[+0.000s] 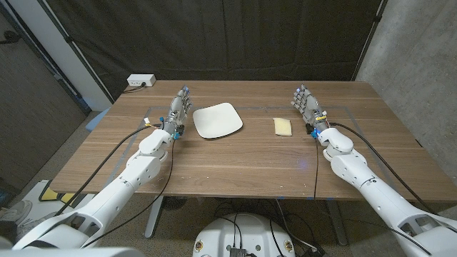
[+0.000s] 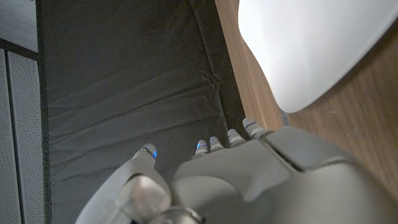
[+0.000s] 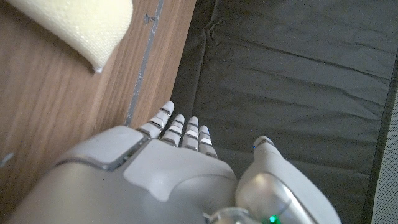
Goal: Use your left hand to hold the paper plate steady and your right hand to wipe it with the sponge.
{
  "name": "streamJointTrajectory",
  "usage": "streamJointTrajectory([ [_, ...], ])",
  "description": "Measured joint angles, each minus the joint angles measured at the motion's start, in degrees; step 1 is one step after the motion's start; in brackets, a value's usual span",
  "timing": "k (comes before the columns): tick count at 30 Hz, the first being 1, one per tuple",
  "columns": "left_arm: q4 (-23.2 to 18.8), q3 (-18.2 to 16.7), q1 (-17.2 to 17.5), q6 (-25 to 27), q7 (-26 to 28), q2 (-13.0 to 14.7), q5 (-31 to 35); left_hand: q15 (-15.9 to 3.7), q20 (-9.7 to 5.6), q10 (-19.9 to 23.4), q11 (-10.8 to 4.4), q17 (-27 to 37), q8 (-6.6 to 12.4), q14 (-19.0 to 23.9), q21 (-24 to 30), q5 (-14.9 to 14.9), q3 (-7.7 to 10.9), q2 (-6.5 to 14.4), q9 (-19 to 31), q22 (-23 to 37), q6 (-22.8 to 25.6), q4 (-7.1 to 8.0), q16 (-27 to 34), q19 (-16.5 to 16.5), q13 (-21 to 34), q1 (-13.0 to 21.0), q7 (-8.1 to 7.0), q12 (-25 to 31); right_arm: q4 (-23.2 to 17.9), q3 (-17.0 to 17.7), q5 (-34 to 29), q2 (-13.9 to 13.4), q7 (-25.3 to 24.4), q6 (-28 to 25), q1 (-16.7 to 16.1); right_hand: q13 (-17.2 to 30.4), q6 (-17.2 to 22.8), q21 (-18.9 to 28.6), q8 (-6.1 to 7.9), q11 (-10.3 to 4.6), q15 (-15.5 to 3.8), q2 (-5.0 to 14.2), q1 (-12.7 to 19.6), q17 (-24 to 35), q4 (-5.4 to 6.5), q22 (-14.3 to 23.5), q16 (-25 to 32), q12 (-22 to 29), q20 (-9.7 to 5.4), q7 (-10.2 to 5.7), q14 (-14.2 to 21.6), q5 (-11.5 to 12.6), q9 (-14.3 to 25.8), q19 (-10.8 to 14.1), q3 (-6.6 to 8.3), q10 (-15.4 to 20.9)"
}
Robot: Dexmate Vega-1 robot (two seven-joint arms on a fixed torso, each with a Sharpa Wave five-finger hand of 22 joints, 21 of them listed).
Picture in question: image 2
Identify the black backdrop curtain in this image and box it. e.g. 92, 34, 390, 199
35, 0, 249, 224

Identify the white paper plate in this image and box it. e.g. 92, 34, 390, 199
238, 0, 398, 114

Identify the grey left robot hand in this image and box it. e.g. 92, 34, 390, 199
74, 117, 398, 224

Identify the grey perforated panel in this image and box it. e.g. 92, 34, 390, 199
0, 48, 46, 224

